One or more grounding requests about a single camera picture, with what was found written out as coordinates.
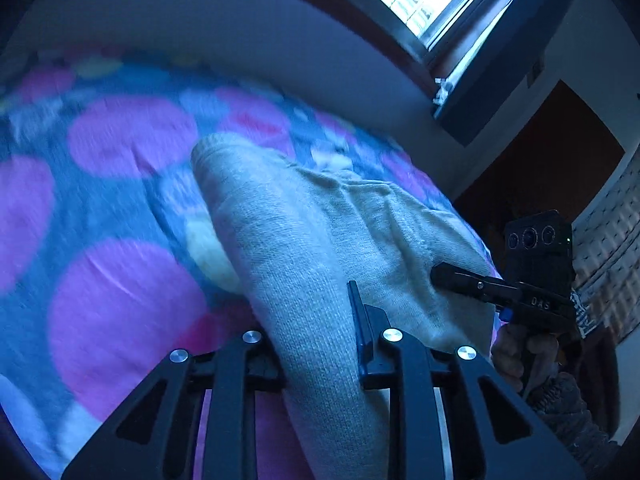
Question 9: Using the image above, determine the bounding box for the grey blanket with coloured dots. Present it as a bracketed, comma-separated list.
[0, 47, 493, 480]

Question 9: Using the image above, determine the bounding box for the patterned grey cloth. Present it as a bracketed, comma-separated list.
[570, 152, 640, 348]

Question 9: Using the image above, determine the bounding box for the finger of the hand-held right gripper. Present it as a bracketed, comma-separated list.
[430, 262, 521, 311]

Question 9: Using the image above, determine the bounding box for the beige knit garment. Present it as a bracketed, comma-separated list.
[190, 132, 506, 480]

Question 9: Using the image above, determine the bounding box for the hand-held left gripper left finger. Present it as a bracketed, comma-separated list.
[60, 330, 288, 480]

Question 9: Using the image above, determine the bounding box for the dark blue curtain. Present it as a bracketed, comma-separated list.
[432, 0, 588, 147]

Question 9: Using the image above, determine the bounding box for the person's right hand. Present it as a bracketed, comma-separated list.
[490, 327, 561, 401]

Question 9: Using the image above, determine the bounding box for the dark brown door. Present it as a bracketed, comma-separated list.
[452, 80, 626, 281]

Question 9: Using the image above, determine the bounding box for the person's right forearm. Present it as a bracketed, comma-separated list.
[525, 372, 621, 461]

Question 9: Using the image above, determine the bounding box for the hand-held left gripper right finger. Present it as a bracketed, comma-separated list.
[347, 280, 586, 480]

